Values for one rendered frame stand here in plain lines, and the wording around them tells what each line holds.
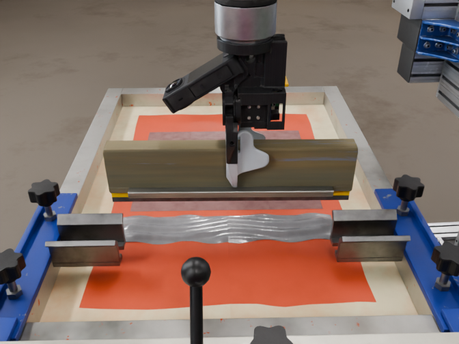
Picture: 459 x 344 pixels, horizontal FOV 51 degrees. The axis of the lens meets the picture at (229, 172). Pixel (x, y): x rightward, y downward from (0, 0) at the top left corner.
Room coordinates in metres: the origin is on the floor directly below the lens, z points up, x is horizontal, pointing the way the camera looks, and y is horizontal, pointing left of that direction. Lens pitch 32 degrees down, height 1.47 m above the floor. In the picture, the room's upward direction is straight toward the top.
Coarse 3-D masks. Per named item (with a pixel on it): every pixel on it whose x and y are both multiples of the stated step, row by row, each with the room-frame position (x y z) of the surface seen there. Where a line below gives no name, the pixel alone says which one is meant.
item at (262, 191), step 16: (128, 192) 0.57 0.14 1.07; (144, 192) 0.57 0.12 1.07; (160, 192) 0.57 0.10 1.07; (176, 192) 0.57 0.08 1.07; (192, 192) 0.57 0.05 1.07; (208, 192) 0.57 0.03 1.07; (224, 192) 0.57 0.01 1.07; (240, 192) 0.57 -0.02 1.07; (256, 192) 0.57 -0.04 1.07; (272, 192) 0.57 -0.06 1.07; (288, 192) 0.57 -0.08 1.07; (304, 192) 0.57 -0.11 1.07; (320, 192) 0.57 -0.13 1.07
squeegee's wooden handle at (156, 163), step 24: (120, 144) 0.60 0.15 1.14; (144, 144) 0.60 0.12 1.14; (168, 144) 0.60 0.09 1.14; (192, 144) 0.60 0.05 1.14; (216, 144) 0.60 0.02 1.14; (264, 144) 0.60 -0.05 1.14; (288, 144) 0.60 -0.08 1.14; (312, 144) 0.60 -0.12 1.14; (336, 144) 0.60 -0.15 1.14; (120, 168) 0.58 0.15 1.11; (144, 168) 0.59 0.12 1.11; (168, 168) 0.59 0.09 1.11; (192, 168) 0.59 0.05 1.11; (216, 168) 0.59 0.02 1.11; (264, 168) 0.59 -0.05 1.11; (288, 168) 0.59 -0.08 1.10; (312, 168) 0.59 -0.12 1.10; (336, 168) 0.59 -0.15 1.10; (120, 192) 0.58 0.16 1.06
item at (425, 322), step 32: (128, 96) 1.12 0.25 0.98; (160, 96) 1.12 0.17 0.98; (288, 96) 1.13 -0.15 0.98; (320, 96) 1.13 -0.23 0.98; (96, 128) 0.93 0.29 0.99; (352, 128) 0.93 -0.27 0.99; (96, 160) 0.82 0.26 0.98; (64, 192) 0.69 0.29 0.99; (416, 288) 0.47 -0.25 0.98; (32, 320) 0.42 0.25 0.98; (160, 320) 0.41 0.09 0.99; (224, 320) 0.41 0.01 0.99; (256, 320) 0.41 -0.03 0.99; (288, 320) 0.41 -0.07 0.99; (320, 320) 0.41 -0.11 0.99; (352, 320) 0.41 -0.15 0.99; (384, 320) 0.41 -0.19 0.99; (416, 320) 0.41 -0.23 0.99
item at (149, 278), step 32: (160, 128) 1.00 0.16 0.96; (192, 128) 1.00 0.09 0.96; (128, 256) 0.57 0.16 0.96; (160, 256) 0.57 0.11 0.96; (192, 256) 0.57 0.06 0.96; (224, 256) 0.57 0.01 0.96; (96, 288) 0.50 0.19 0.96; (128, 288) 0.50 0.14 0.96; (160, 288) 0.50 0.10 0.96; (224, 288) 0.50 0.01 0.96
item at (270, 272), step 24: (288, 120) 1.04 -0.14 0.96; (264, 240) 0.61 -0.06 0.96; (312, 240) 0.61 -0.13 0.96; (240, 264) 0.55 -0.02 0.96; (264, 264) 0.55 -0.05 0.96; (288, 264) 0.55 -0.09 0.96; (312, 264) 0.55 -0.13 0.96; (336, 264) 0.55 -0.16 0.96; (360, 264) 0.55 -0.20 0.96; (240, 288) 0.50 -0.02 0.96; (264, 288) 0.50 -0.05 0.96; (288, 288) 0.50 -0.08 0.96; (312, 288) 0.50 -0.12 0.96; (336, 288) 0.50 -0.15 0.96; (360, 288) 0.50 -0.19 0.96
